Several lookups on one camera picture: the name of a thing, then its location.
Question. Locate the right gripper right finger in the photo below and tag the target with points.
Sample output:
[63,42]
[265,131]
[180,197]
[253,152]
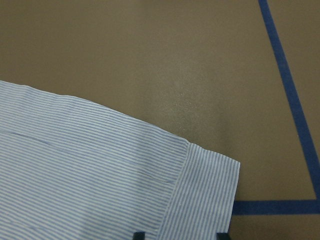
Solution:
[222,236]

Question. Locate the light blue striped shirt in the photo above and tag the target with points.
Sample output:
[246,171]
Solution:
[71,169]

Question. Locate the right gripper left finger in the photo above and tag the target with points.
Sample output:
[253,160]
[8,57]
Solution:
[139,235]

